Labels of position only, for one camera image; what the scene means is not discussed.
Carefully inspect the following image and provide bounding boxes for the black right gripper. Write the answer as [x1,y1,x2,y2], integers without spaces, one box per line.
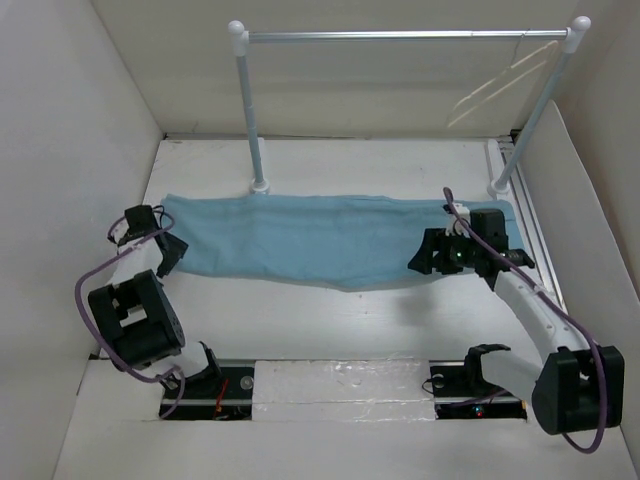
[407,227,482,274]

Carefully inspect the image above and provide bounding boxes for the light blue trousers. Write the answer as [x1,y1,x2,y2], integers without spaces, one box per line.
[161,195,525,290]

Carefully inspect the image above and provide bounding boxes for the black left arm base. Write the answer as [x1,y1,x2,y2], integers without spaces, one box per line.
[159,362,255,421]

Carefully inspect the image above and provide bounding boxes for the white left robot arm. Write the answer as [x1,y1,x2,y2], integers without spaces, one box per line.
[87,205,223,397]

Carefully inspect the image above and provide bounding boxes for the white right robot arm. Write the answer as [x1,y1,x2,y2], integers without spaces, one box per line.
[408,204,625,436]

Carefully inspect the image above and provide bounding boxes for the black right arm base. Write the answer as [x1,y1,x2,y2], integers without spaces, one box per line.
[422,361,528,421]

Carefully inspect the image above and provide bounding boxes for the cream plastic clothes hanger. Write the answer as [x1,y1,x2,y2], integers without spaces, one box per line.
[445,41,559,136]

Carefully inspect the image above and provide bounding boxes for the white metal clothes rack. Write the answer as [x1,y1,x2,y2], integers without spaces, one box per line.
[227,16,592,197]

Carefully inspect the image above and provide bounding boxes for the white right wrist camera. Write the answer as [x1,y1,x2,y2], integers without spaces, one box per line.
[444,202,470,236]

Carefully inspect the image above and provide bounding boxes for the aluminium side rail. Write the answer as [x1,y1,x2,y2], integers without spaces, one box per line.
[506,165,567,311]

